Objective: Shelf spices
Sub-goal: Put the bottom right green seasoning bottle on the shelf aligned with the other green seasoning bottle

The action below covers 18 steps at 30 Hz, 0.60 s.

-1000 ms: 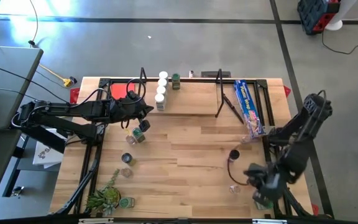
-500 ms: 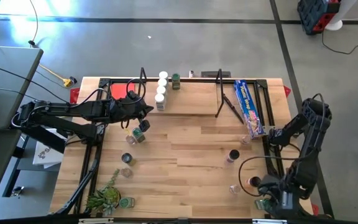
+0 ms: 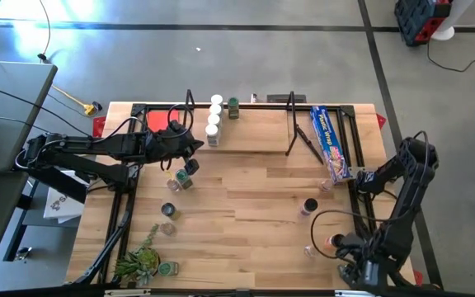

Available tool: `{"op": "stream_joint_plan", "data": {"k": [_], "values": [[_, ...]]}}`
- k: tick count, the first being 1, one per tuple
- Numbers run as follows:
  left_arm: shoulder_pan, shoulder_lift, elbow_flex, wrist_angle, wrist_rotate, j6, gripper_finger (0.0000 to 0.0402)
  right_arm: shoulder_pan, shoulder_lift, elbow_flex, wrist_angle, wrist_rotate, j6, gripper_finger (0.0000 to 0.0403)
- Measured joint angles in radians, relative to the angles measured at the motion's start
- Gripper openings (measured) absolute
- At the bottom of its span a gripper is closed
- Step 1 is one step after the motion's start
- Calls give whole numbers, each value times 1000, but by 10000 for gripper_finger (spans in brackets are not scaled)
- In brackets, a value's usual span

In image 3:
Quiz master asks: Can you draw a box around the white pedestal base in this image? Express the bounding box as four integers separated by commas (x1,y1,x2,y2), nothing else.
430,0,475,41

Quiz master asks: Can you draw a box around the black lid olive label jar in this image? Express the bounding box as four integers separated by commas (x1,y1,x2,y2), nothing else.
161,201,181,221

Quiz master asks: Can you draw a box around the white paper sheet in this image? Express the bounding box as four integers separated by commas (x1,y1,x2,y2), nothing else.
42,169,89,224

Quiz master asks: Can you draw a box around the black wire rack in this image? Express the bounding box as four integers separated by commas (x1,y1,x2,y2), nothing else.
183,89,301,158

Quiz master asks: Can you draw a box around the small metal clip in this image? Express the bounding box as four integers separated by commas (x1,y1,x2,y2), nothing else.
13,246,33,262

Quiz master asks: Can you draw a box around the purple label jar black lid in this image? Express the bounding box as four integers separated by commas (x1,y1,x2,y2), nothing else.
299,197,319,217

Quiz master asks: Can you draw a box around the yellow extension cord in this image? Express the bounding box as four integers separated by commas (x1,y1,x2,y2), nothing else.
51,84,98,117

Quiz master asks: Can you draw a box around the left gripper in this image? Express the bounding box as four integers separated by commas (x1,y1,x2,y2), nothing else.
145,125,205,177

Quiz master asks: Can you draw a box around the black red toolbox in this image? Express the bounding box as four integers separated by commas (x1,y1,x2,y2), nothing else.
393,0,455,47

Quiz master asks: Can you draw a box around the red sheets stack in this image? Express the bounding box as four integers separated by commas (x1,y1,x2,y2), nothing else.
145,110,181,134

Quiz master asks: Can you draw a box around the potted succulent plant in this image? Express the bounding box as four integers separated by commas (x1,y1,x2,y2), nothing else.
113,223,161,286

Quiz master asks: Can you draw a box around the flat black box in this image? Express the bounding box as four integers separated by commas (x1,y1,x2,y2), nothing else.
266,94,307,104

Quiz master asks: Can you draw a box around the blue plastic wrap box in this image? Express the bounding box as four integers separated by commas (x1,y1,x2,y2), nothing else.
308,105,353,185

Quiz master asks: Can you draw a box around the orange spice jar black lid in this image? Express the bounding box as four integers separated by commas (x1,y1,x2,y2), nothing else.
323,233,346,252

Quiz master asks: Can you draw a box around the green lid herb jar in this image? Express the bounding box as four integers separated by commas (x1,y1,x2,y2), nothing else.
158,261,180,276
174,168,194,191
227,97,241,120

